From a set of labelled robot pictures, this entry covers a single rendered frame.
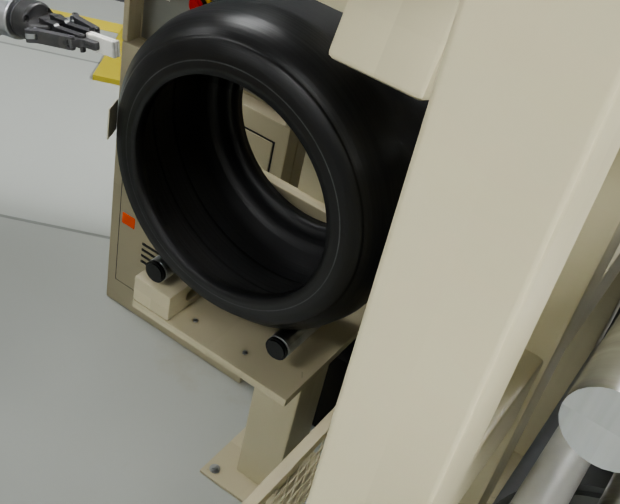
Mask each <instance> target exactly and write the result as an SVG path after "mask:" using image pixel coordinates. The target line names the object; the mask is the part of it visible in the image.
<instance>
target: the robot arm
mask: <svg viewBox="0 0 620 504"><path fill-rule="evenodd" d="M1 35H5V36H8V37H10V38H13V39H16V40H23V39H26V42H27V43H38V44H43V45H48V46H52V47H57V48H62V49H66V50H72V51H74V50H76V47H77V48H80V52H81V53H85V52H86V48H87V49H89V50H92V51H95V52H98V53H101V54H103V55H106V56H109V57H112V58H117V57H120V43H119V40H116V39H113V38H110V37H107V36H104V35H101V34H100V27H98V26H97V25H95V24H93V23H91V22H89V21H88V20H86V19H84V18H82V17H80V16H79V14H78V13H77V12H73V13H72V15H70V17H64V16H63V15H62V14H56V13H53V12H52V11H51V9H50V8H49V7H48V6H47V5H46V4H45V3H43V2H40V1H37V0H0V36H1ZM68 44H69V45H68Z"/></svg>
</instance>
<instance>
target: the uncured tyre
mask: <svg viewBox="0 0 620 504"><path fill-rule="evenodd" d="M342 15H343V12H341V11H338V10H336V9H334V8H332V7H330V6H328V5H325V4H323V3H321V2H319V1H317V0H215V1H212V2H210V3H207V4H204V5H202V6H199V7H196V8H193V9H191V10H188V11H185V12H183V13H181V14H179V15H177V16H175V17H174V18H172V19H170V20H169V21H167V22H166V23H165V24H164V25H162V26H161V27H160V28H159V29H158V30H157V31H156V32H155V33H154V34H153V35H152V36H150V37H149V38H148V39H147V40H146V41H145V43H144V44H143V45H142V46H141V47H140V49H139V50H138V51H137V53H136V54H135V56H134V57H133V59H132V61H131V63H130V65H129V67H128V69H127V72H126V74H125V77H124V80H123V83H122V87H121V91H120V96H119V102H118V112H117V132H116V141H117V154H118V162H119V167H120V172H121V176H122V180H123V184H124V187H125V190H126V193H127V196H128V199H129V202H130V204H131V207H132V209H133V211H134V213H135V216H136V218H137V220H138V222H139V224H140V225H141V227H142V229H143V231H144V233H145V234H146V236H147V238H148V239H149V241H150V242H151V244H152V245H153V247H154V248H155V250H156V251H157V252H158V254H159V255H160V256H161V258H162V259H163V260H164V261H165V262H166V264H167V265H168V266H169V267H170V268H171V269H172V270H173V272H174V273H175V274H176V275H177V276H178V277H179V278H180V279H181V280H182V281H183V282H185V283H186V284H187V285H188V286H189V287H190V288H191V289H193V290H194V291H195V292H196V293H198V294H199V295H200V296H202V297H203V298H205V299H206V300H208V301H209V302H211V303H212V304H214V305H216V306H217V307H219V308H221V309H223V310H225V311H227V312H229V313H231V314H234V315H236V316H239V317H241V318H244V319H246V320H248V321H251V322H254V323H257V324H260V325H263V326H267V327H272V328H278V329H287V330H302V329H310V328H316V327H320V326H323V325H326V324H329V323H331V322H334V321H337V320H339V319H342V318H344V317H346V316H348V315H350V314H352V313H354V312H355V311H357V310H358V309H360V308H361V307H362V306H363V305H365V304H366V303H367V302H368V299H369V295H370V292H371V289H372V286H373V282H374V279H375V276H376V273H377V269H378V266H379V263H380V259H381V256H382V253H383V250H384V246H385V243H386V240H387V237H388V233H389V230H390V227H391V223H392V220H393V217H394V214H395V210H396V207H397V204H398V201H399V197H400V194H401V191H402V187H403V184H404V181H405V178H406V174H407V171H408V168H409V165H410V161H411V158H412V155H413V151H414V148H415V145H416V142H417V138H418V135H419V132H420V129H421V125H422V122H423V119H424V115H425V112H426V109H427V106H428V102H429V100H417V99H415V98H413V97H410V96H408V95H406V94H404V93H402V92H400V91H398V90H396V89H394V88H392V87H390V86H388V85H386V84H384V83H382V82H379V81H377V80H375V79H373V78H371V77H369V76H367V75H365V74H363V73H361V72H359V71H357V70H355V69H353V68H351V67H349V66H346V65H344V64H342V63H340V62H338V61H336V60H334V59H333V58H332V57H331V56H330V55H329V49H330V47H331V44H332V41H333V39H334V36H335V33H336V31H337V28H338V26H339V23H340V20H341V18H342ZM243 87H244V88H246V89H248V90H249V91H251V92H252V93H254V94H255V95H257V96H258V97H260V98H261V99H262V100H263V101H265V102H266V103H267V104H268V105H269V106H270V107H272V108H273V109H274V110H275V111H276V112H277V113H278V114H279V115H280V116H281V117H282V119H283V120H284V121H285V122H286V123H287V124H288V126H289V127H290V128H291V129H292V131H293V132H294V133H295V135H296V136H297V138H298V139H299V141H300V142H301V144H302V145H303V147H304V149H305V151H306V152H307V154H308V156H309V158H310V160H311V162H312V164H313V167H314V169H315V171H316V174H317V177H318V180H319V183H320V186H321V189H322V193H323V198H324V203H325V209H326V222H327V223H325V222H322V221H320V220H317V219H315V218H313V217H311V216H309V215H307V214H305V213H304V212H302V211H301V210H299V209H298V208H296V207H295V206H294V205H292V204H291V203H290V202H289V201H287V200H286V199H285V198H284V197H283V196H282V195H281V194H280V193H279V192H278V191H277V190H276V189H275V187H274V186H273V185H272V184H271V183H270V181H269V180H268V179H267V177H266V176H265V174H264V173H263V171H262V169H261V168H260V166H259V164H258V162H257V161H256V159H255V156H254V154H253V152H252V150H251V147H250V144H249V141H248V138H247V135H246V131H245V126H244V121H243V112H242V95H243Z"/></svg>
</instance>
